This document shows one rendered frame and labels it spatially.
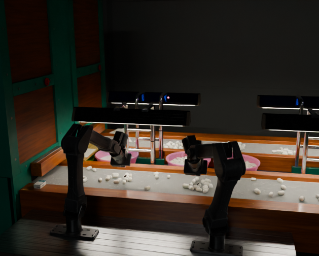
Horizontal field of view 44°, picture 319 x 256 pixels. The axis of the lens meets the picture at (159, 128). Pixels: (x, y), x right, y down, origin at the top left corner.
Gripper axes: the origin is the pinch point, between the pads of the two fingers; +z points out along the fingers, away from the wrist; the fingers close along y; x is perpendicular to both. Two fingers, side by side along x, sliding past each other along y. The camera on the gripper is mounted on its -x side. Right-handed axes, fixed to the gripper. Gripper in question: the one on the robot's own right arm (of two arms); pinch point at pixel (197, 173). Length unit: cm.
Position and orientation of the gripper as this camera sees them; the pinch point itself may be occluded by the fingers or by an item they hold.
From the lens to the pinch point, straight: 183.9
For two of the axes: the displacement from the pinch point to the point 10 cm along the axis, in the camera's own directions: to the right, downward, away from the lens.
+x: -1.2, 9.0, -4.2
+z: 1.5, 4.4, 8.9
